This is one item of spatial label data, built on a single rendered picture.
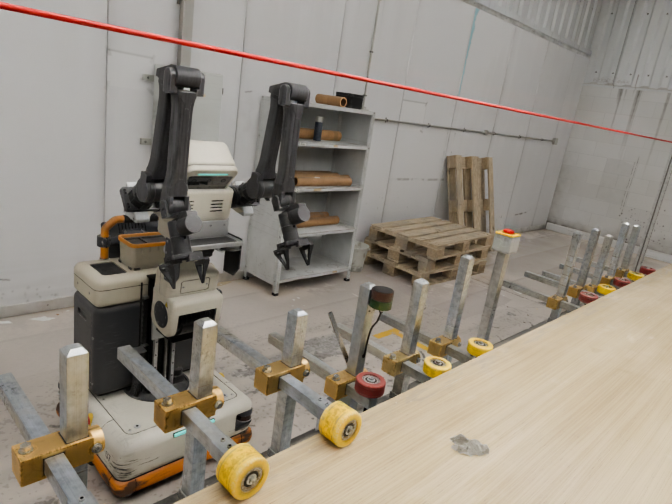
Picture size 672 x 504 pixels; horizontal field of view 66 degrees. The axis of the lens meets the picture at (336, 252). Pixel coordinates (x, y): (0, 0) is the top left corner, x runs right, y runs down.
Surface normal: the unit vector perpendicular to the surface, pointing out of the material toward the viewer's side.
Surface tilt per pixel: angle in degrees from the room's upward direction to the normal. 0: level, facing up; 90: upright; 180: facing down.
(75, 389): 90
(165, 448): 90
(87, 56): 90
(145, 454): 90
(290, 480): 0
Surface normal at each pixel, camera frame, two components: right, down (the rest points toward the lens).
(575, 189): -0.70, 0.10
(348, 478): 0.14, -0.95
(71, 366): 0.70, 0.29
